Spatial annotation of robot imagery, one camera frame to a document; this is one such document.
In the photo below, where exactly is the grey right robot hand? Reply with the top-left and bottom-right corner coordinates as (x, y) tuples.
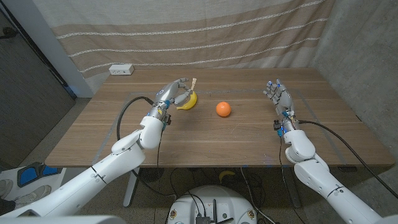
(262, 78), (299, 137)

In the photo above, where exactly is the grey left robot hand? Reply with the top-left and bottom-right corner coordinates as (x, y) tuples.
(150, 77), (194, 123)

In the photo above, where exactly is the yellow toy banana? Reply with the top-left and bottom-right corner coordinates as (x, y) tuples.
(176, 90), (198, 111)

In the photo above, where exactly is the toy orange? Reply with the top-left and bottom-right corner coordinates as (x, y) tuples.
(216, 101), (232, 118)

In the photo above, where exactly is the yellow banana on floor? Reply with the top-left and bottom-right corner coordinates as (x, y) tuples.
(218, 170), (236, 183)

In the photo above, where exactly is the white power strip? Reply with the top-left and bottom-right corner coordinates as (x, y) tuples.
(108, 63), (135, 76)

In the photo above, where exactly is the beige striped backdrop cloth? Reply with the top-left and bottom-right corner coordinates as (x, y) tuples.
(32, 0), (337, 94)

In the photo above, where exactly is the round black floor fan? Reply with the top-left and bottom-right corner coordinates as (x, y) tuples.
(139, 167), (165, 183)

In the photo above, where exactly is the grey table leg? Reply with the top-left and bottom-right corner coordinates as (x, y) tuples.
(281, 166), (302, 208)

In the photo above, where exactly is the white table leg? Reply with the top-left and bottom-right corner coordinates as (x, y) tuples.
(123, 167), (141, 208)

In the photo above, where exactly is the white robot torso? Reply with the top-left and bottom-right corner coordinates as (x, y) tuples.
(167, 185), (258, 224)

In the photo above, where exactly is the white pillar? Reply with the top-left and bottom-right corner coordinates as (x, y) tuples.
(2, 0), (94, 99)

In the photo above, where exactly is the light grey shoe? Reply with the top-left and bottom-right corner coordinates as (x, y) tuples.
(14, 185), (52, 208)

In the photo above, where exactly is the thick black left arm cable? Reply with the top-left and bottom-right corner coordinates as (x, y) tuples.
(116, 96), (178, 198)

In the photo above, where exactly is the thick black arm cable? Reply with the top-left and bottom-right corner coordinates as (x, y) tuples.
(116, 96), (178, 198)
(297, 119), (398, 199)

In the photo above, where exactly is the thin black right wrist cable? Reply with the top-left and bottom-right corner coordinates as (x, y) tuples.
(278, 135), (287, 175)

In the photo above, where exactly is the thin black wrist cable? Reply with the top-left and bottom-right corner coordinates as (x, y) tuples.
(154, 129), (164, 224)
(278, 135), (287, 175)

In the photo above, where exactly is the thin black left wrist cable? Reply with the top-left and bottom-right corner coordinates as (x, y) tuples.
(154, 129), (164, 224)

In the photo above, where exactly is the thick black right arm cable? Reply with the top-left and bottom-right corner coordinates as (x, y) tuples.
(297, 119), (398, 199)

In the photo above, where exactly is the black door handle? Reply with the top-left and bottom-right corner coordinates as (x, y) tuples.
(0, 27), (19, 40)

